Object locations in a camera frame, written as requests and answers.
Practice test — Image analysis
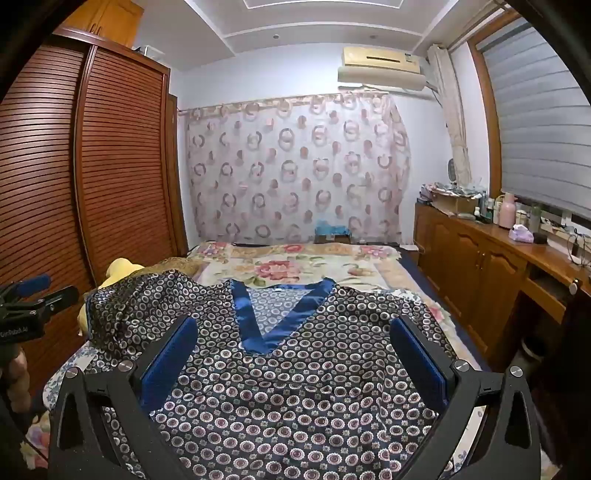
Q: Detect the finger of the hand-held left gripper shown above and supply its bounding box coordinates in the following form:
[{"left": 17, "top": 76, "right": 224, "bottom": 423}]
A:
[
  {"left": 9, "top": 285, "right": 79, "bottom": 319},
  {"left": 0, "top": 275, "right": 51, "bottom": 301}
]

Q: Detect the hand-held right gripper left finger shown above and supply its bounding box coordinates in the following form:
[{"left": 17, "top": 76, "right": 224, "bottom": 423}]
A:
[{"left": 48, "top": 316, "right": 198, "bottom": 480}]

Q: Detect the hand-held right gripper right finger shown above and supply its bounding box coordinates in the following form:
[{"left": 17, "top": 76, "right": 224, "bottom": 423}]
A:
[{"left": 392, "top": 316, "right": 542, "bottom": 480}]

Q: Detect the navy circle-patterned satin shirt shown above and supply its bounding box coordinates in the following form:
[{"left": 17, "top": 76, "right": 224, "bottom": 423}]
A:
[{"left": 85, "top": 270, "right": 467, "bottom": 480}]

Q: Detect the person's left hand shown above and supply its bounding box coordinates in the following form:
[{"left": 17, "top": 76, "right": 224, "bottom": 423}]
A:
[{"left": 2, "top": 346, "right": 34, "bottom": 416}]

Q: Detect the white blue-flowered cloth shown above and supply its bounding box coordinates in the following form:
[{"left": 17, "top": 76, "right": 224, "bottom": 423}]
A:
[{"left": 41, "top": 344, "right": 100, "bottom": 407}]

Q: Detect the yellow plush toy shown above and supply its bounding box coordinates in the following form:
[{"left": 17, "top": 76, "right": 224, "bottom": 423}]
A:
[{"left": 76, "top": 257, "right": 146, "bottom": 337}]

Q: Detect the dark blue mattress sheet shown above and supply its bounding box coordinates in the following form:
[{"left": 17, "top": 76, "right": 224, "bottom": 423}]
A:
[{"left": 397, "top": 249, "right": 462, "bottom": 324}]

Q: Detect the brown patterned cloth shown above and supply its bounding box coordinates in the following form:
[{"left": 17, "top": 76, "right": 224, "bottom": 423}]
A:
[{"left": 139, "top": 256, "right": 206, "bottom": 280}]

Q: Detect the wooden sideboard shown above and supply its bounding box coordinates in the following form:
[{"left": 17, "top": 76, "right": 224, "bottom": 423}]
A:
[{"left": 413, "top": 200, "right": 591, "bottom": 370}]

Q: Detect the brown louvred wardrobe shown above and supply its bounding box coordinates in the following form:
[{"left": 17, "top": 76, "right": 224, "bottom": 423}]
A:
[{"left": 0, "top": 25, "right": 190, "bottom": 402}]

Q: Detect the floral bedspread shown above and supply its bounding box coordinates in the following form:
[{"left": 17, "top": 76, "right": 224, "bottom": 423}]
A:
[{"left": 25, "top": 240, "right": 467, "bottom": 480}]

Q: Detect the blue bundle behind bed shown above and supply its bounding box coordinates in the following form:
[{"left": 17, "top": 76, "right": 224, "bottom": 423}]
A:
[{"left": 314, "top": 219, "right": 352, "bottom": 243}]

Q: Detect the cardboard box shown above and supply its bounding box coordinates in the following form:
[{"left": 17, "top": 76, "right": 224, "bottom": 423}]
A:
[{"left": 431, "top": 187, "right": 485, "bottom": 217}]

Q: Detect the pink bottle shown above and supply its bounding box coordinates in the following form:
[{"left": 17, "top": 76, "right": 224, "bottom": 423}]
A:
[{"left": 499, "top": 191, "right": 517, "bottom": 228}]

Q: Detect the beige tied curtain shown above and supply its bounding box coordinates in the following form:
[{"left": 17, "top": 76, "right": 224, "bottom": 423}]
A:
[{"left": 427, "top": 44, "right": 472, "bottom": 185}]

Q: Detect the wooden overhead cabinet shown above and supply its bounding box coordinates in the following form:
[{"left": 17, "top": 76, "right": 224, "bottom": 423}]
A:
[{"left": 58, "top": 0, "right": 139, "bottom": 49}]

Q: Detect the beige air conditioner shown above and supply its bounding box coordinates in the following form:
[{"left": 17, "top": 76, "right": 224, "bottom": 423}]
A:
[{"left": 337, "top": 45, "right": 428, "bottom": 93}]

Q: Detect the sheer ring-patterned curtain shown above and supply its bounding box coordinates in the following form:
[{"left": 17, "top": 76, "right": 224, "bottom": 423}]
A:
[{"left": 182, "top": 90, "right": 411, "bottom": 245}]

